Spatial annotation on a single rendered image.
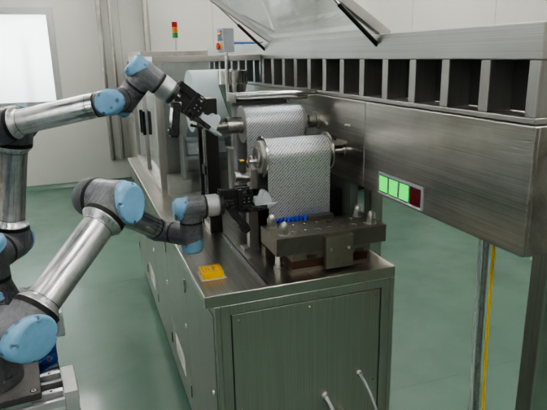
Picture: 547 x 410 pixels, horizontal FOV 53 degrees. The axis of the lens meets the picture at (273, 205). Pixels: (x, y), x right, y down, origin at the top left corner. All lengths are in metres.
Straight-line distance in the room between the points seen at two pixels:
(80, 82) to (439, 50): 6.11
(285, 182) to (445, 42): 0.73
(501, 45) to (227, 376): 1.23
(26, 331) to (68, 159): 6.13
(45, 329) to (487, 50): 1.22
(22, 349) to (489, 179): 1.15
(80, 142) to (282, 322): 5.85
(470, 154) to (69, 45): 6.28
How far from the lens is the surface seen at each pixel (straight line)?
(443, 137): 1.54
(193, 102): 1.79
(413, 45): 1.66
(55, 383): 1.66
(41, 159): 7.42
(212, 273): 1.78
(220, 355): 1.77
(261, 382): 1.87
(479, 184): 1.44
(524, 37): 1.33
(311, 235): 1.78
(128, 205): 1.50
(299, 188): 1.94
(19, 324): 1.36
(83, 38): 7.31
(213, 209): 1.82
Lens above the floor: 1.60
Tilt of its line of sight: 16 degrees down
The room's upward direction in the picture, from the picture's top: 1 degrees counter-clockwise
